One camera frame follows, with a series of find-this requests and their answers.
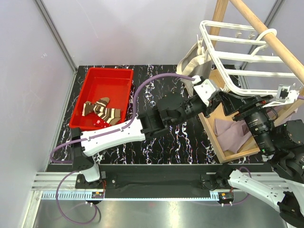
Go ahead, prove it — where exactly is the wooden rack frame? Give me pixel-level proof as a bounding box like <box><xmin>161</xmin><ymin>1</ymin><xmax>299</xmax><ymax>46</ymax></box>
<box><xmin>199</xmin><ymin>0</ymin><xmax>304</xmax><ymax>163</ymax></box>

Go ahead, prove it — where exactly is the mauve sock in tray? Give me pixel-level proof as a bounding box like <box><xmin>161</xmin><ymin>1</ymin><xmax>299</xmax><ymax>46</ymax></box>
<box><xmin>214</xmin><ymin>119</ymin><xmax>252</xmax><ymax>153</ymax></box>

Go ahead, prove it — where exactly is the red plastic bin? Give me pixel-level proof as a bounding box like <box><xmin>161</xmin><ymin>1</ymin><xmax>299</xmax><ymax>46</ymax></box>
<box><xmin>69</xmin><ymin>67</ymin><xmax>133</xmax><ymax>131</ymax></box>

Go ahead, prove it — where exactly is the white clip hanger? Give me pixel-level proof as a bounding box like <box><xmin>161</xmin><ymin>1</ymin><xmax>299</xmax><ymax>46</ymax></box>
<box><xmin>199</xmin><ymin>20</ymin><xmax>296</xmax><ymax>96</ymax></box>

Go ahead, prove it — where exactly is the red snowflake sock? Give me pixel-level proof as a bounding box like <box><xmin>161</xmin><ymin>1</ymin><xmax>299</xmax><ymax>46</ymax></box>
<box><xmin>93</xmin><ymin>118</ymin><xmax>111</xmax><ymax>129</ymax></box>

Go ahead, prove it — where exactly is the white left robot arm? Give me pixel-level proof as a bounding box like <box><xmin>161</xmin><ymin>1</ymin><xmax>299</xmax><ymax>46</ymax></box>
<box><xmin>72</xmin><ymin>93</ymin><xmax>220</xmax><ymax>188</ymax></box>

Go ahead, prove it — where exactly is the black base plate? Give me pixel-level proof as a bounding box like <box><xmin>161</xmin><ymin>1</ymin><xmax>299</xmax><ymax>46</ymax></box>
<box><xmin>75</xmin><ymin>163</ymin><xmax>274</xmax><ymax>205</ymax></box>

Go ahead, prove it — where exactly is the brown striped sock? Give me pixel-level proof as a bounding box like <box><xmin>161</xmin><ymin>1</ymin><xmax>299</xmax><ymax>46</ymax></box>
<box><xmin>95</xmin><ymin>107</ymin><xmax>121</xmax><ymax>125</ymax></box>
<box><xmin>82</xmin><ymin>97</ymin><xmax>110</xmax><ymax>116</ymax></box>

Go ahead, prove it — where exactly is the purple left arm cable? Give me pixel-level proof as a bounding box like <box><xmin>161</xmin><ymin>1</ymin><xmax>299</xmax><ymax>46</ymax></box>
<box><xmin>49</xmin><ymin>73</ymin><xmax>194</xmax><ymax>164</ymax></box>

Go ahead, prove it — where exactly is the cream grey sock hanging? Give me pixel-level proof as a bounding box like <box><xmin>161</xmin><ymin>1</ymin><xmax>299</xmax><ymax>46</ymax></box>
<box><xmin>176</xmin><ymin>42</ymin><xmax>212</xmax><ymax>101</ymax></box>

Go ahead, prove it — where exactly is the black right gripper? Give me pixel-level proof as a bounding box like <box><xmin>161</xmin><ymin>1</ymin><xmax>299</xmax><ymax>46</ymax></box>
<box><xmin>218</xmin><ymin>89</ymin><xmax>275</xmax><ymax>152</ymax></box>

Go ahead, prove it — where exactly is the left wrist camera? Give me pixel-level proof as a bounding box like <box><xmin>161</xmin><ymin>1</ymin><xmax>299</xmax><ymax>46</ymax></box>
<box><xmin>192</xmin><ymin>75</ymin><xmax>219</xmax><ymax>107</ymax></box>

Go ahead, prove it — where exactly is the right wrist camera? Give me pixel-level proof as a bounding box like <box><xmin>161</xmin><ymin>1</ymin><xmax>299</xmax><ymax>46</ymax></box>
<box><xmin>263</xmin><ymin>85</ymin><xmax>304</xmax><ymax>108</ymax></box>

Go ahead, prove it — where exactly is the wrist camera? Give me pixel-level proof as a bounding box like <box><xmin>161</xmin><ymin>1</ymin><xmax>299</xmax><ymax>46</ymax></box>
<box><xmin>192</xmin><ymin>75</ymin><xmax>219</xmax><ymax>107</ymax></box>
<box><xmin>263</xmin><ymin>85</ymin><xmax>304</xmax><ymax>108</ymax></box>

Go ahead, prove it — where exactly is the wooden hanging rod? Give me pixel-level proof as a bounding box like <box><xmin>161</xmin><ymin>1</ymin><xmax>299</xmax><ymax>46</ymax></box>
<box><xmin>230</xmin><ymin>0</ymin><xmax>304</xmax><ymax>84</ymax></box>

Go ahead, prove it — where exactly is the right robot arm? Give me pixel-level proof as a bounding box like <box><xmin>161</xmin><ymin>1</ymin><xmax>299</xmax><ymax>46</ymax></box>
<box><xmin>213</xmin><ymin>92</ymin><xmax>304</xmax><ymax>228</ymax></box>

